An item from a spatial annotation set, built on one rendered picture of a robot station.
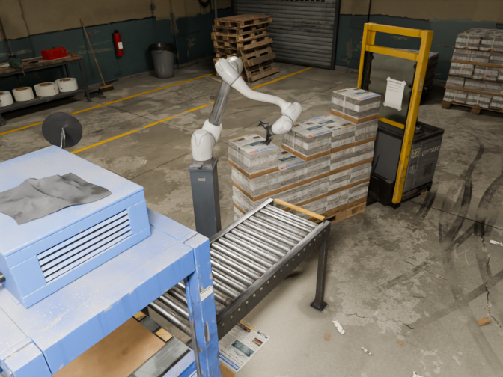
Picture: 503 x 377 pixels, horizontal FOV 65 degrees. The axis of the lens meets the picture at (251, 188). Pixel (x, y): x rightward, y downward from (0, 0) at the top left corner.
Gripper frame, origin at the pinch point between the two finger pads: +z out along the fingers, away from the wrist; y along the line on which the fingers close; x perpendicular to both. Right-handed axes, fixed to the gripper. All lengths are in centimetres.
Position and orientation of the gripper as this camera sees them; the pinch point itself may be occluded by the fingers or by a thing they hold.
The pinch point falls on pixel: (260, 134)
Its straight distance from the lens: 323.4
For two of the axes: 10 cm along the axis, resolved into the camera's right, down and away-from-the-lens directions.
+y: 2.6, 9.6, 1.0
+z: -4.6, 0.3, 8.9
